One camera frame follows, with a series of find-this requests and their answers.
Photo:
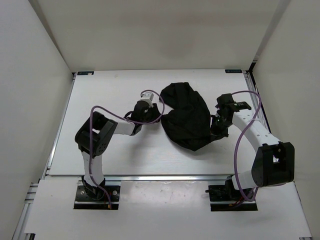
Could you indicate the black skirt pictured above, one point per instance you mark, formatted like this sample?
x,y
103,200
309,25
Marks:
x,y
188,123

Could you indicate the right blue corner label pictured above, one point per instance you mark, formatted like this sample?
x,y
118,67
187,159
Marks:
x,y
233,71

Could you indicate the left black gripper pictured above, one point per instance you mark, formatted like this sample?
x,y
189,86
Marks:
x,y
155,112

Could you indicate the white front cover panel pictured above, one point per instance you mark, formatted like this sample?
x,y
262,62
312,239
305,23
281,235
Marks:
x,y
176,210

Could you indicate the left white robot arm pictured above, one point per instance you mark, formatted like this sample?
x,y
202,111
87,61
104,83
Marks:
x,y
96,133

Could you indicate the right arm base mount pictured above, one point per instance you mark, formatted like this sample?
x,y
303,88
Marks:
x,y
225,199

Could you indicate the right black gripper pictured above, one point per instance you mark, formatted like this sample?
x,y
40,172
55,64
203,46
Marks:
x,y
216,134

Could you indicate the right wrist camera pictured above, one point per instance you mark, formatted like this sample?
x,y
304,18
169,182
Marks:
x,y
223,100

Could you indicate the blue corner label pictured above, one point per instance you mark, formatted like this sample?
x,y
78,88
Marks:
x,y
85,73
233,71

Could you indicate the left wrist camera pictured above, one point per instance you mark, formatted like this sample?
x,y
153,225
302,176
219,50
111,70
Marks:
x,y
141,112

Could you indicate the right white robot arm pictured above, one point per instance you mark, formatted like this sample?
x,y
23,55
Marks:
x,y
274,162

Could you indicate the left blue corner label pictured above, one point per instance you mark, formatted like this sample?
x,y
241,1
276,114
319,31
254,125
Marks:
x,y
85,73

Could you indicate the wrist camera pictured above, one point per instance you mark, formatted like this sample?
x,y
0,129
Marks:
x,y
223,100
141,112

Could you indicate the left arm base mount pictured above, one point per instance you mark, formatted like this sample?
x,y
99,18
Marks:
x,y
86,200

